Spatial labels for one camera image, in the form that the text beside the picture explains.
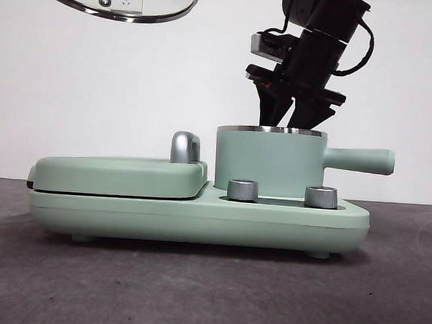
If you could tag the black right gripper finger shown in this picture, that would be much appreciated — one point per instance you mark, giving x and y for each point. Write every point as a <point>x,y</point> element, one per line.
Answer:
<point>310,112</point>
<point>272,103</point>

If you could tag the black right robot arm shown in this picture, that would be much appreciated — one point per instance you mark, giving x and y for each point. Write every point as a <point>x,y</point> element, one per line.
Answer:
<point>331,15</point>

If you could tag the silver control knob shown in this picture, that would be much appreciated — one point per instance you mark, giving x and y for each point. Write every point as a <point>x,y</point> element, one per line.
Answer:
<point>320,197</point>
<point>241,191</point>

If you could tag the green breakfast machine base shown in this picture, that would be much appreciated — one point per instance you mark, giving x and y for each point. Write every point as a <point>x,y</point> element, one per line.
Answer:
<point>197,223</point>

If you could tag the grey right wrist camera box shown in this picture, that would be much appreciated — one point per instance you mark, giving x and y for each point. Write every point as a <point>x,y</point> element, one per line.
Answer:
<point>260,45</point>

